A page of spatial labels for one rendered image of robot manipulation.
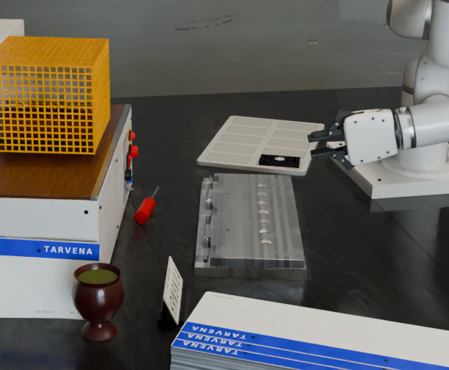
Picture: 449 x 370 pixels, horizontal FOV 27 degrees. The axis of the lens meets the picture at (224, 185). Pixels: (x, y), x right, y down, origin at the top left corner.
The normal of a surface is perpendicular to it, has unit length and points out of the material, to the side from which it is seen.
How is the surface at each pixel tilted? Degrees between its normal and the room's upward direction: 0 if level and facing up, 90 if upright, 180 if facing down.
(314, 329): 0
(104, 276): 0
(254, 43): 90
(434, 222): 0
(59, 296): 69
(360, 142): 90
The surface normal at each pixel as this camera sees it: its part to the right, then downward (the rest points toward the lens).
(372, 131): -0.01, 0.37
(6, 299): 0.04, -0.10
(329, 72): 0.24, 0.36
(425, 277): 0.03, -0.93
